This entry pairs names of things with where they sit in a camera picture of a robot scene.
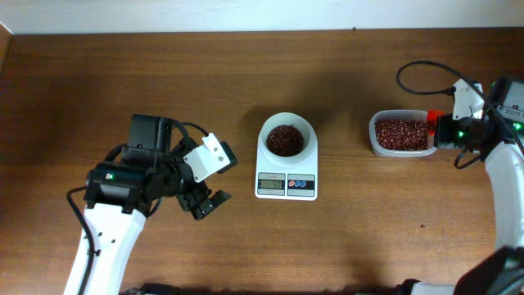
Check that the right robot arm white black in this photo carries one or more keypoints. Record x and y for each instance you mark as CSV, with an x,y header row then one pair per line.
x,y
493,128

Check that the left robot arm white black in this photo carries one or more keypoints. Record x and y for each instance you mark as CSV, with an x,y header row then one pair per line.
x,y
159,160

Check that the orange measuring scoop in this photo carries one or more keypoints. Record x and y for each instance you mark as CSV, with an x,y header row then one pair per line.
x,y
432,120

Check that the white digital kitchen scale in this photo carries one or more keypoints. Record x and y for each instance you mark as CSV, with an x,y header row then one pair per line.
x,y
287,178

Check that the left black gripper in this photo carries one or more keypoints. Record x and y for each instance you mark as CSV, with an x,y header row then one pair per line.
x,y
191,202

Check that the red beans in container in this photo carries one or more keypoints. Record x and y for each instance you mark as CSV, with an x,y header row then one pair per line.
x,y
402,134

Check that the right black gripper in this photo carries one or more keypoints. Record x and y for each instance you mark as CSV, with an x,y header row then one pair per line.
x,y
443,130

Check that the red beans in bowl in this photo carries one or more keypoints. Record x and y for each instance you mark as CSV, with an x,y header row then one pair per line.
x,y
285,141

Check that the white round bowl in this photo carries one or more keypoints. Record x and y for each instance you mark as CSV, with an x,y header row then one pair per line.
x,y
287,118

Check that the clear plastic bean container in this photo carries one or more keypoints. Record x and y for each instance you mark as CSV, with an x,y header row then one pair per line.
x,y
399,114

